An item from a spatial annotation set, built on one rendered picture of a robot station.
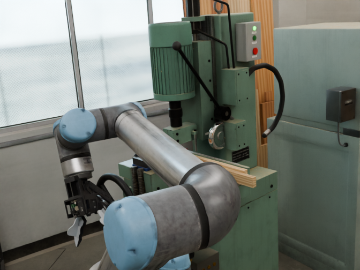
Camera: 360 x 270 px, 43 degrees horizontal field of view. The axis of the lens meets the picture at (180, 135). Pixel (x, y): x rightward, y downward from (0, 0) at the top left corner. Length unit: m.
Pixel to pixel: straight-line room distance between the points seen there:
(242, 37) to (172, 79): 0.36
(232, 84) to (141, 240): 1.29
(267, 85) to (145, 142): 2.94
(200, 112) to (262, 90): 1.97
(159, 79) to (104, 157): 1.57
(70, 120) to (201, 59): 0.85
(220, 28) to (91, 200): 0.96
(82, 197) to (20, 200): 1.89
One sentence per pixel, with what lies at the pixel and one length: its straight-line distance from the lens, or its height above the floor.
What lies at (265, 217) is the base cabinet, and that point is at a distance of 2.21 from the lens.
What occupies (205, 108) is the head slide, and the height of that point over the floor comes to 1.14.
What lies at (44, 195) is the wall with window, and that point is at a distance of 3.26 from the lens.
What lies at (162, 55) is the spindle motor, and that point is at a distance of 1.85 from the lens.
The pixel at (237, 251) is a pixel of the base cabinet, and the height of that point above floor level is 0.51.
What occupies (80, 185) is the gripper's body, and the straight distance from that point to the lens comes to 1.35.
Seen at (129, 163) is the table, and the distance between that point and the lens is 2.09.
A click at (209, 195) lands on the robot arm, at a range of 0.77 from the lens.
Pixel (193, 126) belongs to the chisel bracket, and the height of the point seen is 1.06.
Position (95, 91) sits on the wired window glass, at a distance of 3.32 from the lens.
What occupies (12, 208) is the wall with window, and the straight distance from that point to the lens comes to 3.23.
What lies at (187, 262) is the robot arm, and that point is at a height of 0.86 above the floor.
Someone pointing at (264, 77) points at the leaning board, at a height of 0.96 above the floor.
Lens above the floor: 1.56
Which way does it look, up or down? 15 degrees down
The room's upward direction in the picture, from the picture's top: 4 degrees counter-clockwise
